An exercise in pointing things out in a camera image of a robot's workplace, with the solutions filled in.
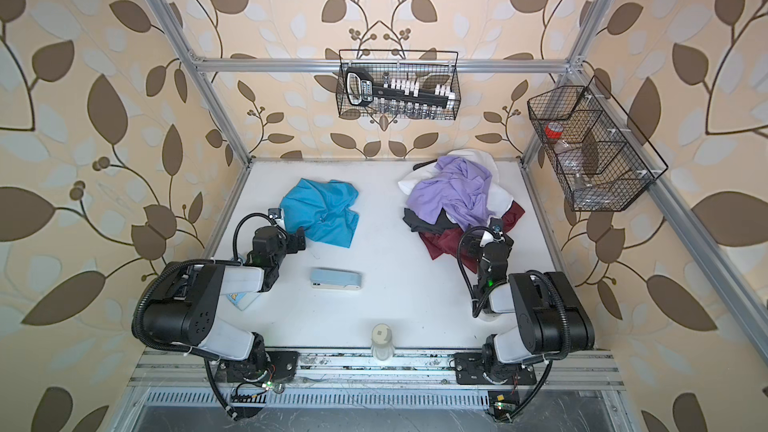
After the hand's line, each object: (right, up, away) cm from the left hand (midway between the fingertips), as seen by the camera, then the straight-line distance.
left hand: (287, 225), depth 94 cm
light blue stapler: (+14, -16, -4) cm, 21 cm away
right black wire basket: (+86, +19, -20) cm, 90 cm away
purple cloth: (+56, +13, +2) cm, 57 cm away
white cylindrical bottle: (+31, -25, -25) cm, 47 cm away
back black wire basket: (+31, +36, -5) cm, 48 cm away
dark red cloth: (+49, -4, -4) cm, 50 cm away
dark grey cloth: (+42, 0, +2) cm, 42 cm away
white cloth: (+70, +9, +7) cm, 71 cm away
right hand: (+63, -1, -4) cm, 63 cm away
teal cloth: (+10, +5, +4) cm, 12 cm away
